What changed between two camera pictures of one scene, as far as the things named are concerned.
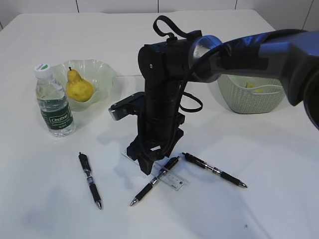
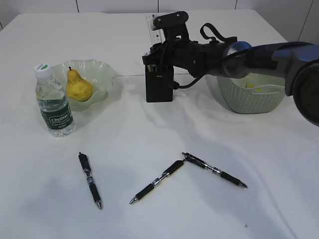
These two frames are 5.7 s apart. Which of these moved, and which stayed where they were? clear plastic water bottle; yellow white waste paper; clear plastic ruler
Moved: clear plastic ruler
Stayed: yellow white waste paper; clear plastic water bottle
